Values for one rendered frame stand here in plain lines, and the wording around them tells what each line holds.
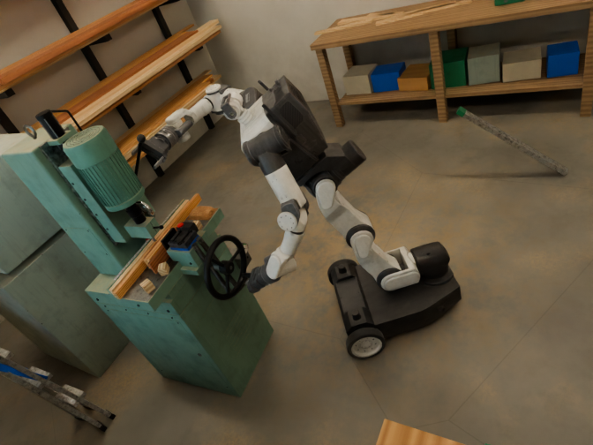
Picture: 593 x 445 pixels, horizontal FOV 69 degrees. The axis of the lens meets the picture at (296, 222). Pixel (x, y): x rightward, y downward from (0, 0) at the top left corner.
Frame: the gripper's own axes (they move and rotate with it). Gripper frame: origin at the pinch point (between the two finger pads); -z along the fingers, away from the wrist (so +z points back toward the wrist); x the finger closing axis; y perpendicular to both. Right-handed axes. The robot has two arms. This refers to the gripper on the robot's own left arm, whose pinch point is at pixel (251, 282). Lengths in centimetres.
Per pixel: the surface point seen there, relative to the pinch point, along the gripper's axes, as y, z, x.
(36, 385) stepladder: 49, -100, -52
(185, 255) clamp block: 30.9, -4.5, -0.4
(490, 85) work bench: -142, 45, 237
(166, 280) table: 32.5, -12.4, -10.7
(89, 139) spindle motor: 85, 10, 18
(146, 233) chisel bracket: 47, -17, 7
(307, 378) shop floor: -62, -29, -20
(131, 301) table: 40, -21, -22
